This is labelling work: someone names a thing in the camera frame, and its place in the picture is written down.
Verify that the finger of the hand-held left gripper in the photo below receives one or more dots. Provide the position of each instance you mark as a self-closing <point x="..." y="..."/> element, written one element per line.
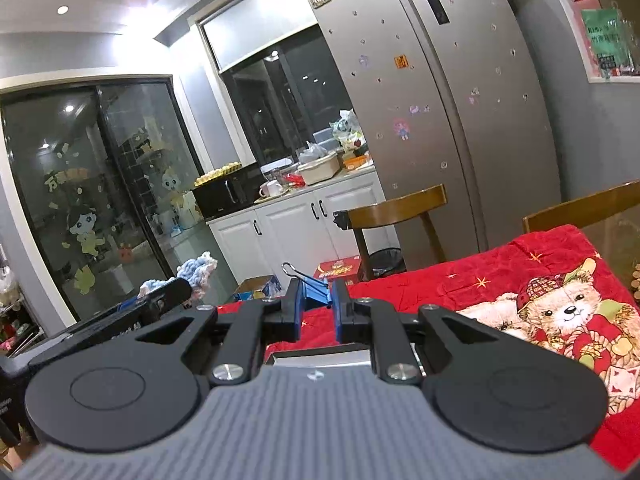
<point x="172" y="294"/>

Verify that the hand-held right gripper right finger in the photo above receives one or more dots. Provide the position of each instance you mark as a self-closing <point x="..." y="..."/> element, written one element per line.
<point x="340" y="312"/>

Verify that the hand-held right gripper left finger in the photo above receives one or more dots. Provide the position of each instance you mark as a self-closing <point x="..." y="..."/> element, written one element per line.
<point x="298" y="310"/>

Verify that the blue binder clip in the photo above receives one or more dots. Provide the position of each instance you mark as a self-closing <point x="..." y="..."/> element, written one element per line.
<point x="315" y="296"/>

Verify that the black cardboard box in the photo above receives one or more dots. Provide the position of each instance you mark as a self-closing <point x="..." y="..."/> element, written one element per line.
<point x="320" y="358"/>

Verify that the blue white knitted cloth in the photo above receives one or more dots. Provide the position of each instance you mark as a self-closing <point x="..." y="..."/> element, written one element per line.
<point x="197" y="267"/>

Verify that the red gift box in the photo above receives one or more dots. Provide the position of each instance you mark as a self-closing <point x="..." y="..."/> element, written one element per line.
<point x="337" y="267"/>

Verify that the blue cardboard box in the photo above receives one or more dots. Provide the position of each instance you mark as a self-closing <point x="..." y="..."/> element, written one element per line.
<point x="255" y="289"/>

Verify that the black trash bin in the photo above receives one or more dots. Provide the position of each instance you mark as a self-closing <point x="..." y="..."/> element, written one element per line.
<point x="387" y="261"/>

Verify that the white kitchen cabinet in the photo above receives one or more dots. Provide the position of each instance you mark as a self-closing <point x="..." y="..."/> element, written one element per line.
<point x="290" y="230"/>

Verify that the black microwave oven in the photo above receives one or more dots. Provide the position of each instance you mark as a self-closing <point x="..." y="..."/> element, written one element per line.
<point x="222" y="197"/>

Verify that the wooden chair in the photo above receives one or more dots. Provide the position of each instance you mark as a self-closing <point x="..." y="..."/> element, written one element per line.
<point x="585" y="210"/>
<point x="395" y="210"/>

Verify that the glass sliding door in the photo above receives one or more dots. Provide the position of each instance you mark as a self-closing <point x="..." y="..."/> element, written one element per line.
<point x="100" y="200"/>

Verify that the white mug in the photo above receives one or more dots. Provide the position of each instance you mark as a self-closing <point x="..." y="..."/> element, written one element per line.
<point x="271" y="190"/>

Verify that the yellow bumpy tray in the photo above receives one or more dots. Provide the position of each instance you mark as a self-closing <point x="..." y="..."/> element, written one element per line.
<point x="217" y="174"/>

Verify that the red printed blanket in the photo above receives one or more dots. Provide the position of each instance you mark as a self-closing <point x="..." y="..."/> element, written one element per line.
<point x="465" y="280"/>

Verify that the beige plastic basin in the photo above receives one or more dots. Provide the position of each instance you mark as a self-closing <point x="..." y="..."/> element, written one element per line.
<point x="320" y="170"/>

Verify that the orange box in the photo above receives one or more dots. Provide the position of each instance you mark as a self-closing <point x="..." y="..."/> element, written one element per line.
<point x="357" y="162"/>

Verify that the white plastic bag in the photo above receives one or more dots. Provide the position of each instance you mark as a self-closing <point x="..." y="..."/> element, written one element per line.
<point x="347" y="130"/>

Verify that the dark window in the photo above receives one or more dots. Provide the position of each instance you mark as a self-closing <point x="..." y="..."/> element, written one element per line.
<point x="285" y="105"/>

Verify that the silver refrigerator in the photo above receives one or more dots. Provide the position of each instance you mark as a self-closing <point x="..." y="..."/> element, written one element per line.
<point x="440" y="110"/>

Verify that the green wall poster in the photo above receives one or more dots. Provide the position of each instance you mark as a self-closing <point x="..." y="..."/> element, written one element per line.
<point x="607" y="42"/>

